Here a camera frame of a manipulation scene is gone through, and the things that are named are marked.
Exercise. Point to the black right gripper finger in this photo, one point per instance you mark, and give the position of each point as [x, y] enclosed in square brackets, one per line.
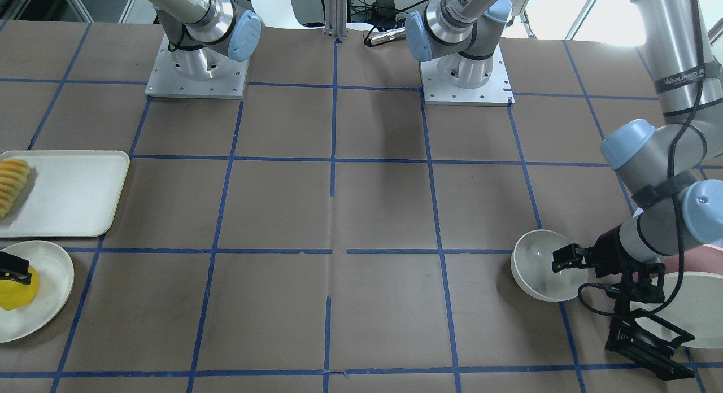
[14, 268]

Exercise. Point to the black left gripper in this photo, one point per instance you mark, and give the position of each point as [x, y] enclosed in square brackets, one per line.
[609, 247]

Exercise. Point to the yellow lemon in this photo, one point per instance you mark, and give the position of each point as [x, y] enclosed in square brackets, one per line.
[15, 295]

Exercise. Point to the cream ceramic bowl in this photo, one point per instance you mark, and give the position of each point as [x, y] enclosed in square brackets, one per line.
[531, 265]

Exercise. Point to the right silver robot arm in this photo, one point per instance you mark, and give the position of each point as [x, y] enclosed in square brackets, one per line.
[102, 87]

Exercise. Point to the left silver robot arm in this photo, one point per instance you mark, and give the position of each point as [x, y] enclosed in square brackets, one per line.
[679, 212]

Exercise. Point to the cream flat plate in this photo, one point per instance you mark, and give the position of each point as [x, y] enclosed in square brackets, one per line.
[53, 277]

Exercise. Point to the cream rectangular tray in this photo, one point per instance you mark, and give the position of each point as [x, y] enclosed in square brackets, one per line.
[69, 194]

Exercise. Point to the black plate rack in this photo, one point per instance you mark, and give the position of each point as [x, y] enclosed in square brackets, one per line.
[632, 341]

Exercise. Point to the pink plate in rack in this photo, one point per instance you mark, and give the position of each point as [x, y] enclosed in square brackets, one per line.
[705, 259]

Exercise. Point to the cream plate in rack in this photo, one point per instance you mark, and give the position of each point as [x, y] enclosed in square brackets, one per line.
[697, 309]

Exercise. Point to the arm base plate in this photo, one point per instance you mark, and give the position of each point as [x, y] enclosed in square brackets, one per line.
[458, 81]
[200, 74]

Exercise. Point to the aluminium frame post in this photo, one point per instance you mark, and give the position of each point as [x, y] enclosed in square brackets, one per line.
[335, 14]

